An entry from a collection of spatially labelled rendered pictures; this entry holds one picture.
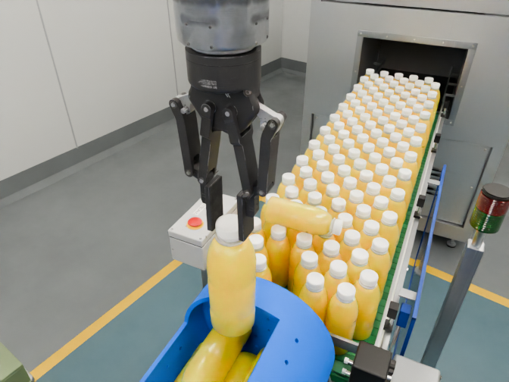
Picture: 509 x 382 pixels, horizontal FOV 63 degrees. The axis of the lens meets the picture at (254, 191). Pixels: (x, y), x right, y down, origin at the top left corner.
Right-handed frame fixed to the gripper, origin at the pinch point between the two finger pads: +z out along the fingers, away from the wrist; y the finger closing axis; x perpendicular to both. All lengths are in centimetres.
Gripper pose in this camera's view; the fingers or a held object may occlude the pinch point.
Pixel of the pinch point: (229, 208)
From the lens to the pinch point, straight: 52.3
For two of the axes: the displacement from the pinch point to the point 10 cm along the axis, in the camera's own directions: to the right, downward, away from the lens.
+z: 0.0, 8.2, 5.7
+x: 4.3, -5.1, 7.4
